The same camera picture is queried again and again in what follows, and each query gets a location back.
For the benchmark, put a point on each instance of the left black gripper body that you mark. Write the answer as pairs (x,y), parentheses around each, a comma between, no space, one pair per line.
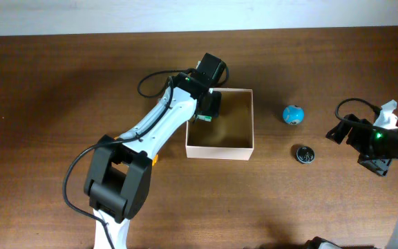
(214,103)

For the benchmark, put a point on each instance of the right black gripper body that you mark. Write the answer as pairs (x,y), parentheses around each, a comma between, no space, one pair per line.
(376,150)

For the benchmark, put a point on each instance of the colourful puzzle cube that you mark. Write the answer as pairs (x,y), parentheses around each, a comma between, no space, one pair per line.
(204,118)

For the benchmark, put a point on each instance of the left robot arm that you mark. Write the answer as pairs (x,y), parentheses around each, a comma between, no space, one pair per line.
(119,176)

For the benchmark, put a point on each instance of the black round disc toy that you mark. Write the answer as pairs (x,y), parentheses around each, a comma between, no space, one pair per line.
(305,155)

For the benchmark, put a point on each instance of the open pink cardboard box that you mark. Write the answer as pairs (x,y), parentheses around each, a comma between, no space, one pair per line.
(230,136)

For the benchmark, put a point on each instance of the blue toy ball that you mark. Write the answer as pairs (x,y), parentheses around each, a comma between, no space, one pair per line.
(293,115)

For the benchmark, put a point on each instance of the yellow rubber animal toy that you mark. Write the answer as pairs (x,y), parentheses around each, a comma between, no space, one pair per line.
(155,159)

